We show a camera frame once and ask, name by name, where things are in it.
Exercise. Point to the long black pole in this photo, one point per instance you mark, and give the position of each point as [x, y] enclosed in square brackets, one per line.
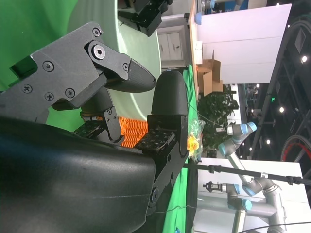
[243, 171]

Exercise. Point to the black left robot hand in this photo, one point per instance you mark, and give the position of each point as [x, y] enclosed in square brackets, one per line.
[148, 17]

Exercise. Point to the clear bag of yellow toys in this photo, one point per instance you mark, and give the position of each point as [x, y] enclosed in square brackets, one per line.
[193, 143]

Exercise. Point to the green tablecloth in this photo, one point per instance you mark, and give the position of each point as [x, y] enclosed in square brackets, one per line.
[36, 24]

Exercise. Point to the grey-green bowl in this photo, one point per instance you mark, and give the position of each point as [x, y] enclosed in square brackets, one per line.
[143, 53]

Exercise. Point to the green leafy plant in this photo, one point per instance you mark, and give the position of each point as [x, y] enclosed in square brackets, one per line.
[213, 109]

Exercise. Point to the brown cardboard box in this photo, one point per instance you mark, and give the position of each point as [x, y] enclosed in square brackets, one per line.
[211, 80]

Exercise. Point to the black backdrop cloth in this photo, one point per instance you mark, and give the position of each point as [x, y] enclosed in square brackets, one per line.
[194, 211]

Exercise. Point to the white cabinet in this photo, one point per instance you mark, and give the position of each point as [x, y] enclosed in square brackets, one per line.
[170, 48]

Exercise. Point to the blue round cap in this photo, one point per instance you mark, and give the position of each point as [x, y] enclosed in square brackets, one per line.
[199, 18]

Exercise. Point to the white partition panel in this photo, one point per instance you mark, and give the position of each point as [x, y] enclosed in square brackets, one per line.
[243, 48]

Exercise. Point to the green printed background cloth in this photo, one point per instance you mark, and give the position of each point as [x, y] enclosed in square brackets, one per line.
[177, 206]

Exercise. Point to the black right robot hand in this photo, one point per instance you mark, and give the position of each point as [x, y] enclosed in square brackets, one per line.
[73, 182]

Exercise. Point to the orange wicker basket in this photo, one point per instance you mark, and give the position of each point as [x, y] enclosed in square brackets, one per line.
[131, 131]

